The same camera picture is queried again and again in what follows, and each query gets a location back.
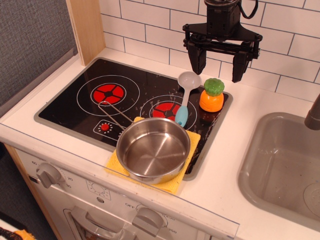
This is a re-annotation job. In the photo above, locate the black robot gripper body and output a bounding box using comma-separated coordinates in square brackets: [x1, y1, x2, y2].
[182, 0, 263, 60]

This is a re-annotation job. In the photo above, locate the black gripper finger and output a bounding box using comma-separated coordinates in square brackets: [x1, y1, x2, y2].
[232, 51, 252, 83]
[187, 40, 207, 75]

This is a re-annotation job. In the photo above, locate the stainless steel saucepan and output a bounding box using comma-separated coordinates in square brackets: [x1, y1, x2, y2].
[98, 100, 191, 185]

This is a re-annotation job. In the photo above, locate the black toy stovetop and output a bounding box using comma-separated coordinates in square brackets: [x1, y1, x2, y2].
[34, 58, 232, 177]

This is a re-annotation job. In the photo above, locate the yellow cloth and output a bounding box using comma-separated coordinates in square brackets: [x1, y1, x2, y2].
[105, 117, 201, 194]

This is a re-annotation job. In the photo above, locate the orange toy carrot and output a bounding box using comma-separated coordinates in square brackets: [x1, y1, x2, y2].
[199, 78, 225, 113]

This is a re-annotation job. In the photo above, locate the grey faucet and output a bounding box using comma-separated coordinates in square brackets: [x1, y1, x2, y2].
[304, 94, 320, 131]

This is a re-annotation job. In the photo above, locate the grey sink basin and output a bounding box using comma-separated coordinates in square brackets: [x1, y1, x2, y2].
[238, 112, 320, 231]

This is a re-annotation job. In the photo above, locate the grey oven knob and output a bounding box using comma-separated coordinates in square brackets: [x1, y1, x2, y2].
[132, 207, 164, 237]

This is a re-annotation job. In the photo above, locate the grey timer knob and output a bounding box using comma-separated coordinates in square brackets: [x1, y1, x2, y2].
[36, 163, 62, 189]

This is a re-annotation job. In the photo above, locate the grey ladle blue handle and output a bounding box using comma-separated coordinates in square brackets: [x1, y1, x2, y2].
[175, 71, 202, 128]

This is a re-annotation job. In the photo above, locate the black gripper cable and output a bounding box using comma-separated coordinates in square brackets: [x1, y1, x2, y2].
[237, 0, 259, 20]

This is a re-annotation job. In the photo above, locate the wooden side post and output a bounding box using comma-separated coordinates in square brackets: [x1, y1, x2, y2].
[65, 0, 106, 66]

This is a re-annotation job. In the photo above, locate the oven door handle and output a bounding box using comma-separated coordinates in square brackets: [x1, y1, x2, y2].
[69, 206, 139, 240]

